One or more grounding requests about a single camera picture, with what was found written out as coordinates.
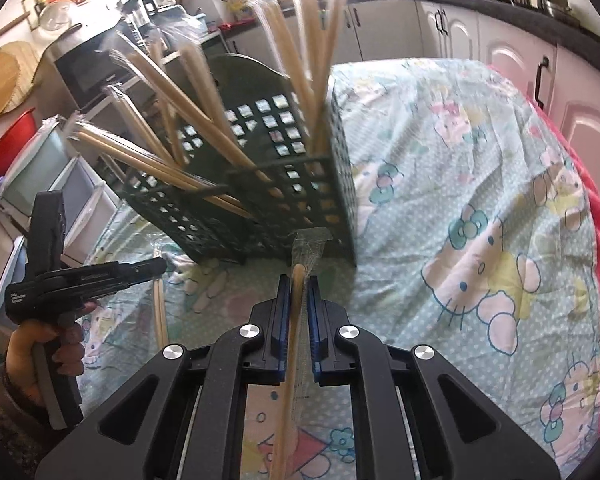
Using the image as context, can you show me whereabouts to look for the bamboo chopstick pair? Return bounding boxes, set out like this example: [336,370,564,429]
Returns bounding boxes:
[268,226,332,480]

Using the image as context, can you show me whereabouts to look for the black kitchen countertop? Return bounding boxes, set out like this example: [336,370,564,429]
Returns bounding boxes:
[220,0,600,86]

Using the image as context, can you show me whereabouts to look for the person left hand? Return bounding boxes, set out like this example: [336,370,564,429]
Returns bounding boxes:
[5,320,85,408]

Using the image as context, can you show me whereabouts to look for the bamboo chopstick on table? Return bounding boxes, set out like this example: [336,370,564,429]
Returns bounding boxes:
[152,278,170,349]

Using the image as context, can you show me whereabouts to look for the white plastic drawer tower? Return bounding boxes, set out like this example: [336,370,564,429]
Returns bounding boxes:
[0,116,120,334]

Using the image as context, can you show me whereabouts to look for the red plastic basin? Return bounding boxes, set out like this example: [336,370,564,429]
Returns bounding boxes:
[0,107,38,177]

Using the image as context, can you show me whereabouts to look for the bamboo chopstick in basket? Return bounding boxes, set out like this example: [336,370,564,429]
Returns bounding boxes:
[109,32,272,184]
[310,0,347,156]
[249,0,317,155]
[69,119,251,218]

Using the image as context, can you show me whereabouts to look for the cartoon print tablecloth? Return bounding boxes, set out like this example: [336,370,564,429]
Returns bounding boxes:
[80,58,600,479]

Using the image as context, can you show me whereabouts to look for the round wooden cutting board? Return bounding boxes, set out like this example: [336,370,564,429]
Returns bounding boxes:
[0,41,40,115]

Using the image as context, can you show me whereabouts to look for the black microwave oven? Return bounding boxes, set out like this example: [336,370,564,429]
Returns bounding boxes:
[46,26,132,110]

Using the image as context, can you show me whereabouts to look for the green plastic utensil basket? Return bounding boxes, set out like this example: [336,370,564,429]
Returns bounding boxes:
[123,54,356,262]

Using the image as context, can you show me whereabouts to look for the blue plastic box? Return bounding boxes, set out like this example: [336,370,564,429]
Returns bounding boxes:
[154,4,208,40]

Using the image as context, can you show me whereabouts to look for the black blender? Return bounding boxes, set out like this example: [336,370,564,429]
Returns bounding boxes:
[121,0,158,30]

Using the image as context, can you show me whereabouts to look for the white lower cabinets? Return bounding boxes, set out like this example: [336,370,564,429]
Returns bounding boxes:
[220,0,600,231]

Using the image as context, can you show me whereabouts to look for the steel kettle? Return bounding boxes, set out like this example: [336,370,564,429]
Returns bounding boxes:
[536,0,571,18]

